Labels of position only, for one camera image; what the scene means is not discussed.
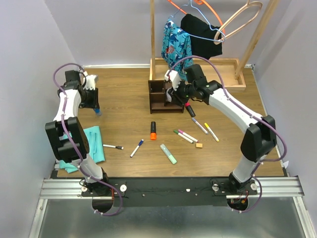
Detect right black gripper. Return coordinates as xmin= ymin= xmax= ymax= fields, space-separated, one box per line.
xmin=167 ymin=78 xmax=195 ymax=108

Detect pink black highlighter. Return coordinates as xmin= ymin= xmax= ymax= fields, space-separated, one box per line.
xmin=184 ymin=103 xmax=196 ymax=118

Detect blue cylindrical pin container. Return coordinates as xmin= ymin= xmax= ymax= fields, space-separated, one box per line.
xmin=94 ymin=108 xmax=102 ymax=116

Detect orange black highlighter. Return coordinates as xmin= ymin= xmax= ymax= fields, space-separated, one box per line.
xmin=150 ymin=121 xmax=157 ymax=140

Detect blue capped white marker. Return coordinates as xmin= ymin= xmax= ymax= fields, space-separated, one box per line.
xmin=130 ymin=139 xmax=144 ymax=158

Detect mint green highlighter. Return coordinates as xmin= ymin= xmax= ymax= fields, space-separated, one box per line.
xmin=160 ymin=144 xmax=177 ymax=165

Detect clear round pin container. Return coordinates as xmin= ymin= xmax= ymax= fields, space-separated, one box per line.
xmin=166 ymin=88 xmax=173 ymax=103

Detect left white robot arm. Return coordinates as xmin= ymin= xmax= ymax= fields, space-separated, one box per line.
xmin=45 ymin=69 xmax=111 ymax=196

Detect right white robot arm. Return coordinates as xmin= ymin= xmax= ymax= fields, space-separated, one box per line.
xmin=164 ymin=64 xmax=277 ymax=194

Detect brown wooden desk organizer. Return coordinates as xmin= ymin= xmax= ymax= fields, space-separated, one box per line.
xmin=148 ymin=80 xmax=184 ymax=114

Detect pink capped marker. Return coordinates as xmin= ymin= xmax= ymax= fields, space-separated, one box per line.
xmin=178 ymin=129 xmax=198 ymax=143

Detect folded teal cloth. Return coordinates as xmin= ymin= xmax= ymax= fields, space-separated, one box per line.
xmin=59 ymin=126 xmax=106 ymax=173

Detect yellow capped marker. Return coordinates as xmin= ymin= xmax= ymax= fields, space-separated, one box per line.
xmin=204 ymin=122 xmax=219 ymax=142

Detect purple capped marker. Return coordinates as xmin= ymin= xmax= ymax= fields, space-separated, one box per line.
xmin=191 ymin=118 xmax=209 ymax=134

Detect green capped marker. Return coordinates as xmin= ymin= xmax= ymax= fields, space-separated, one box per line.
xmin=173 ymin=130 xmax=194 ymax=144

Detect blue patterned shorts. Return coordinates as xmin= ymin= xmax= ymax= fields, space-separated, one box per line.
xmin=161 ymin=19 xmax=192 ymax=68

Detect wooden clothes rack tray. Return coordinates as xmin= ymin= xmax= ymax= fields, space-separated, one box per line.
xmin=149 ymin=0 xmax=281 ymax=93

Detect black capped white marker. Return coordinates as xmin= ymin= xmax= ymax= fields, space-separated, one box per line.
xmin=103 ymin=144 xmax=124 ymax=150

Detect black garment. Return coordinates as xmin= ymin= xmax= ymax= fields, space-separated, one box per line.
xmin=181 ymin=14 xmax=222 ymax=60

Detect wooden hanger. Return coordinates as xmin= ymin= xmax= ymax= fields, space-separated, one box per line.
xmin=213 ymin=0 xmax=264 ymax=46

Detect orange plastic hanger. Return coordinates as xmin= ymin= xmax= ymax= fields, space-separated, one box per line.
xmin=167 ymin=0 xmax=226 ymax=34

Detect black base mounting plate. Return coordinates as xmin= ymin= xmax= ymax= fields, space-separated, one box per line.
xmin=81 ymin=177 xmax=258 ymax=210

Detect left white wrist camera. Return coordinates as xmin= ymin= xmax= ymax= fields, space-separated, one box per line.
xmin=82 ymin=71 xmax=99 ymax=90

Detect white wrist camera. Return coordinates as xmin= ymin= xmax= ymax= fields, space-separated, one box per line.
xmin=82 ymin=71 xmax=99 ymax=90
xmin=164 ymin=70 xmax=182 ymax=91

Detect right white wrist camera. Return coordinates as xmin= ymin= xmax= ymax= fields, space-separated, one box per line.
xmin=164 ymin=70 xmax=182 ymax=91

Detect light blue wire hanger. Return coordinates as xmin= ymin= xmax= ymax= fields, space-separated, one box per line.
xmin=168 ymin=0 xmax=228 ymax=44

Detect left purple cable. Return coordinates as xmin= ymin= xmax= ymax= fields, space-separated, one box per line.
xmin=53 ymin=63 xmax=124 ymax=217

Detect purple cable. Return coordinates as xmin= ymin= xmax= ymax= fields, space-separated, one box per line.
xmin=164 ymin=55 xmax=288 ymax=214
xmin=53 ymin=63 xmax=124 ymax=217

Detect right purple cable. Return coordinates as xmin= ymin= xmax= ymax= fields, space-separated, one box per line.
xmin=164 ymin=55 xmax=288 ymax=214

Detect aluminium rail frame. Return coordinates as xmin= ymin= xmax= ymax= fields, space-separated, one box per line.
xmin=28 ymin=64 xmax=317 ymax=238

